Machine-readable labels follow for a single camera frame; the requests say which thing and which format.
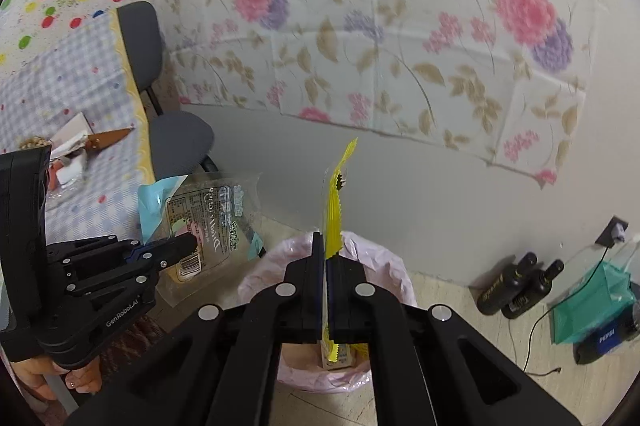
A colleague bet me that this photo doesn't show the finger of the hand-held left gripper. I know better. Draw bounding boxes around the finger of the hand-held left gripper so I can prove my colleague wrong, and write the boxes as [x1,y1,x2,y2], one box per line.
[47,236,156,265]
[62,233,199,301]

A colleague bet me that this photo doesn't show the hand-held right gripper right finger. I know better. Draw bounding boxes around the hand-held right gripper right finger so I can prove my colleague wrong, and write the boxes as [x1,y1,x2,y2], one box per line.
[327,252,583,426]

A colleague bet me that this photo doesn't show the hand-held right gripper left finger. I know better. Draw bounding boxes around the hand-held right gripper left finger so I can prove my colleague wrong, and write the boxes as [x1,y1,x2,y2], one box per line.
[65,231,326,426]

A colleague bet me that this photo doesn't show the clear snack packet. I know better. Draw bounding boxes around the clear snack packet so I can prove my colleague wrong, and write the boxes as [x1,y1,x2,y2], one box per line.
[137,171,266,307]

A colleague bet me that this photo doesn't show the bin with pink bag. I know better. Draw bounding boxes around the bin with pink bag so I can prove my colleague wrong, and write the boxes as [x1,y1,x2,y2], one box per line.
[237,231,418,394]

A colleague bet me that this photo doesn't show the yellow snack wrapper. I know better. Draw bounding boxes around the yellow snack wrapper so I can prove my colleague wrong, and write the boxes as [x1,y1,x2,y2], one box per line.
[318,138,362,372]

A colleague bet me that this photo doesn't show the person's left hand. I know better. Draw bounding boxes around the person's left hand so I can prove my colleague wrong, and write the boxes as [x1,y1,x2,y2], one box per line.
[15,352,104,403]

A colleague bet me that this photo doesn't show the crumpled clear plastic bottle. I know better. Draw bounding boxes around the crumpled clear plastic bottle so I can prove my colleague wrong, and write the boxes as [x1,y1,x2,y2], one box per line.
[46,156,92,211]

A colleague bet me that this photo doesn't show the person's patterned pants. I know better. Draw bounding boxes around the person's patterned pants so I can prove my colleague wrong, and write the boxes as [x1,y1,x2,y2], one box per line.
[102,316,169,388]

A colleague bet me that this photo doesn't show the white paper package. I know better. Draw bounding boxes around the white paper package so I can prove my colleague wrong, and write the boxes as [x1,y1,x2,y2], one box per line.
[50,112,94,157]

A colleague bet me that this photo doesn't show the brown wrapper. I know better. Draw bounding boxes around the brown wrapper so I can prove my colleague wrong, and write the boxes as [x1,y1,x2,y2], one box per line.
[85,126,135,155]

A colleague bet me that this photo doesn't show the checkered tablecloth table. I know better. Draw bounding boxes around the checkered tablecloth table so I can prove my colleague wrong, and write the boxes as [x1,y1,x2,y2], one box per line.
[0,8,157,251]

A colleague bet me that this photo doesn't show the two dark bottles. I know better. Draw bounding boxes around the two dark bottles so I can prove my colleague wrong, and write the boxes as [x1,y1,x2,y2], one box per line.
[476,252,538,315]

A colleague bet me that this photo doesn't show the dark glass bottle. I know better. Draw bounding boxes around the dark glass bottle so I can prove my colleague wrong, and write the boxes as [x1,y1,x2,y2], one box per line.
[501,259,565,320]

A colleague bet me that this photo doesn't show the grey office chair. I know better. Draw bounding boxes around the grey office chair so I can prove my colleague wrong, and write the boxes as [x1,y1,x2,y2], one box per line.
[116,2,221,185]

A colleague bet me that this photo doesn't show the green plastic bag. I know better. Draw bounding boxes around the green plastic bag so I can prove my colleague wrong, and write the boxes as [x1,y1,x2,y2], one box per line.
[550,260,632,347]

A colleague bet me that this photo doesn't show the dark soda bottle blue label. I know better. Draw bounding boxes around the dark soda bottle blue label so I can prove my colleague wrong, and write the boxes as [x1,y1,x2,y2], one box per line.
[572,301,640,366]

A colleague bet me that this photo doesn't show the thin black cable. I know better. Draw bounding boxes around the thin black cable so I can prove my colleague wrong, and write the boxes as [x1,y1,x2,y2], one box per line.
[521,243,612,377]

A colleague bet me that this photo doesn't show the wall charger plug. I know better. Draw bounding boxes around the wall charger plug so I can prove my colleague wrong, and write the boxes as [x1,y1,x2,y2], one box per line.
[597,216,630,249]

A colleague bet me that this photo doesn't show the floral wall cloth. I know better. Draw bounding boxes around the floral wall cloth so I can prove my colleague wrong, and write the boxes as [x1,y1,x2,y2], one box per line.
[127,0,608,189]

